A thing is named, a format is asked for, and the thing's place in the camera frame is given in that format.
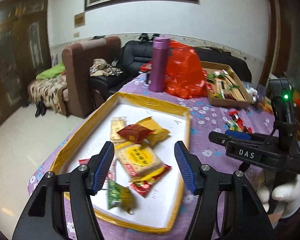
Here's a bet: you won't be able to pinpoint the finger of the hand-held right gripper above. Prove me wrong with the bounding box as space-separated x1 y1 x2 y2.
224 129 278 143
208 131 235 147

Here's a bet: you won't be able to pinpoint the patterned brown blanket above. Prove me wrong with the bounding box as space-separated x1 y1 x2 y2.
27 75 68 113

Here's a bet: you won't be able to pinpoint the beige snack packet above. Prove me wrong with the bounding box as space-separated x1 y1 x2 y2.
110 117 128 145

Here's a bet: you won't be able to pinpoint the red plastic bag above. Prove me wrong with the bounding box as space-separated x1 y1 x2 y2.
164 41 208 100

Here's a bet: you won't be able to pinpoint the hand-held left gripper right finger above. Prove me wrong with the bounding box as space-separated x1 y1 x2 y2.
174 141 274 240

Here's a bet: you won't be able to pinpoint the black boots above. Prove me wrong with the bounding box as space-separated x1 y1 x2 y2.
34 101 47 117

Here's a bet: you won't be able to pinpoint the wooden door frame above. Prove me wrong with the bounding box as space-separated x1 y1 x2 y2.
259 0 290 85

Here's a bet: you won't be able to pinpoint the brown armchair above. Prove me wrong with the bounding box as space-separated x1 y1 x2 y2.
62 36 122 119

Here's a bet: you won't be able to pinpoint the person's right hand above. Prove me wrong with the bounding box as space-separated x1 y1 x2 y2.
256 174 300 219

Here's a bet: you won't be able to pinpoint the dark red-ended snack packet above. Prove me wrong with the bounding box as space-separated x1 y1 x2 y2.
225 120 253 133

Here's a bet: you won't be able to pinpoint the pile of mixed snack packets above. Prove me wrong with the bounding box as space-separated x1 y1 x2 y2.
206 69 248 99

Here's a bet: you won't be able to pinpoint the small wall plaque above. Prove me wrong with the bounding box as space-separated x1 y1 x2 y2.
74 12 86 28

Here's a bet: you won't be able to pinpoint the orange biscuit package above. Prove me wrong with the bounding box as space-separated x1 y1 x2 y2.
261 97 273 112

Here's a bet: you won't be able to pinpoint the patterned clothes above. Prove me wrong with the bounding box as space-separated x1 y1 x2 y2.
89 58 124 77

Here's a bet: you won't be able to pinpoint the cracker packet with yellow circle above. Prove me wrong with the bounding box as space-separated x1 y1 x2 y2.
114 144 172 183

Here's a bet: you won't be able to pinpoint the black power adapters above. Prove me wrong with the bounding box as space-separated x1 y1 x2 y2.
139 33 160 43

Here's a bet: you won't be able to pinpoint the brown cardboard tray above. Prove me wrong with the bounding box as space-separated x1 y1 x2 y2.
200 61 253 108

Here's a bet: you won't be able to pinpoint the green snack packet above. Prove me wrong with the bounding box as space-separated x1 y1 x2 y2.
107 179 135 214

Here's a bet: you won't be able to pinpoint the yellow-rimmed white box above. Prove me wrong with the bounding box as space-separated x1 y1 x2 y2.
50 92 192 234

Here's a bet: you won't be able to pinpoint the dark red snack packet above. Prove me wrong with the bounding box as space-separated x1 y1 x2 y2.
117 124 153 143

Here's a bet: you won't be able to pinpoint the green cloth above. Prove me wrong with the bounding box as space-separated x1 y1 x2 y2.
36 62 65 80

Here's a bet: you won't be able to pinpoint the purple thermos bottle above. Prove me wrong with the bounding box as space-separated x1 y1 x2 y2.
149 36 170 92

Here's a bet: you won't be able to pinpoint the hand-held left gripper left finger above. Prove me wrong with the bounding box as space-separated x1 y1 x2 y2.
12 141 115 240

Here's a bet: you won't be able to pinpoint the shiny red snack packet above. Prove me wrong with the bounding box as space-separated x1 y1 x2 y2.
129 179 154 197

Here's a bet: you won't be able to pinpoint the black leather sofa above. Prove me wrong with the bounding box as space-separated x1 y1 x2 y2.
90 40 252 98

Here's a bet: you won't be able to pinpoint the dark wooden wardrobe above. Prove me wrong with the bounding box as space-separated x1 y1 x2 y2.
0 0 52 135

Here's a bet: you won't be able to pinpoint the large yellow snack packet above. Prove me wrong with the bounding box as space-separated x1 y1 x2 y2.
136 117 171 147

